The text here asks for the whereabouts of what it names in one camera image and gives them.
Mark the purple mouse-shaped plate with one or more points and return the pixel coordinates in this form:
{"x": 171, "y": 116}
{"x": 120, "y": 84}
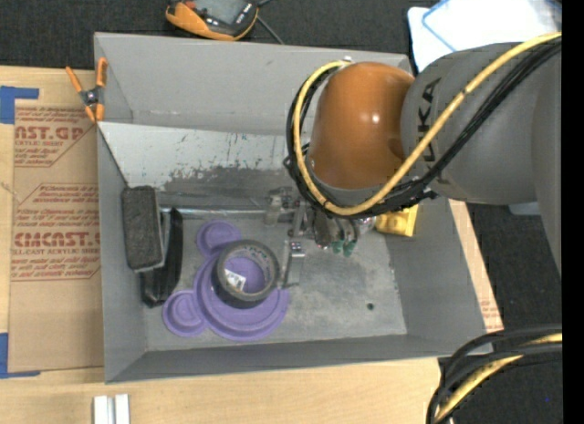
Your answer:
{"x": 228, "y": 322}

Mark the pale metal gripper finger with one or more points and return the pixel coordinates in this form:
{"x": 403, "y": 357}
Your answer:
{"x": 292, "y": 267}
{"x": 274, "y": 211}

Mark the yellow box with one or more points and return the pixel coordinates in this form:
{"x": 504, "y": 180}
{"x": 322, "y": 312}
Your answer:
{"x": 398, "y": 224}

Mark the dark grey felt eraser block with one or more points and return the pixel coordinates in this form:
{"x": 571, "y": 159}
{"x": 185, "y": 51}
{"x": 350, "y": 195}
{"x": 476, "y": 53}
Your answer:
{"x": 142, "y": 228}

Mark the grey metal bin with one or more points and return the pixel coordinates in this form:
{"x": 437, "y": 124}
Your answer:
{"x": 347, "y": 285}

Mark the black tape roll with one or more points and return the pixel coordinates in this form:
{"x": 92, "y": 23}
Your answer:
{"x": 224, "y": 285}

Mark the brown cardboard board red print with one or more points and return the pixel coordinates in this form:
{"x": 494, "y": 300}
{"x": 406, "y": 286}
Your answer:
{"x": 55, "y": 317}

